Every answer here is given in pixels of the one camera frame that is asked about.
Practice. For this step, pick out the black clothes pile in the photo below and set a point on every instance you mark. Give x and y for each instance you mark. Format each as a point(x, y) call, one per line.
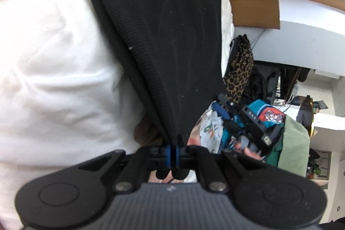
point(256, 87)

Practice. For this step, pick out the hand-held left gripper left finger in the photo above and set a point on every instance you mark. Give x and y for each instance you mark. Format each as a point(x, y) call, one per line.
point(168, 157)

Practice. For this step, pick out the black knit garment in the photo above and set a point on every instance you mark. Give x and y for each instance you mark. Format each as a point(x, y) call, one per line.
point(167, 44)

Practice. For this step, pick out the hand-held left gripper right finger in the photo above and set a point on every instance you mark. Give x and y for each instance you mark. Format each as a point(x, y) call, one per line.
point(177, 157)

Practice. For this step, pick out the leopard print cloth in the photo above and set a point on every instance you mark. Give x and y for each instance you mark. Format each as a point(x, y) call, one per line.
point(240, 68)

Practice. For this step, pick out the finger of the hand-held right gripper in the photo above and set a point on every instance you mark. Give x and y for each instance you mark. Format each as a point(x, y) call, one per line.
point(221, 110)
point(227, 102)

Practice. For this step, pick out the light green cloth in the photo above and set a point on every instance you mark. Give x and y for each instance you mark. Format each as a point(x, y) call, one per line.
point(293, 149)

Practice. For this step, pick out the teal printed cloth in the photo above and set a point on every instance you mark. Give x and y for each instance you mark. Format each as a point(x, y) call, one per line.
point(258, 107)

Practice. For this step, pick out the person's right hand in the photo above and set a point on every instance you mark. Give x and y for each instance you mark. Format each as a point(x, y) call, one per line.
point(238, 145)

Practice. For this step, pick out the cream bear print bedsheet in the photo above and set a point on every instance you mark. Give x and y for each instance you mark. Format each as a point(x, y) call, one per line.
point(54, 71)

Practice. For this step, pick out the gold rimmed mirror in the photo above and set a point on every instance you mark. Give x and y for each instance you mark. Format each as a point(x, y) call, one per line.
point(304, 114)

